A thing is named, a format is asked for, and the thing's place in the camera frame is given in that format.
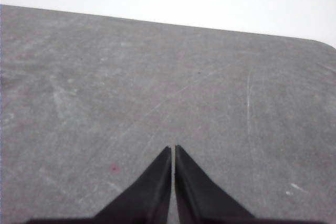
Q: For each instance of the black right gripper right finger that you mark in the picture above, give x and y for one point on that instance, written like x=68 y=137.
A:
x=199 y=197

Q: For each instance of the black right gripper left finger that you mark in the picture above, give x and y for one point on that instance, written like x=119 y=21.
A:
x=149 y=195

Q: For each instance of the grey table cloth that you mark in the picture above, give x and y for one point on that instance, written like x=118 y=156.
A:
x=105 y=90

